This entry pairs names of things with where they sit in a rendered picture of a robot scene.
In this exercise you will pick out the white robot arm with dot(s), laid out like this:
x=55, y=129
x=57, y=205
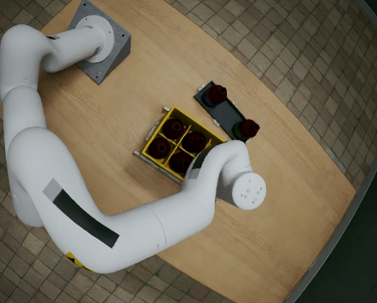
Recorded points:
x=57, y=197

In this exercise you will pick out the yellow crate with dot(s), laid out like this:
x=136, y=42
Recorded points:
x=190, y=125

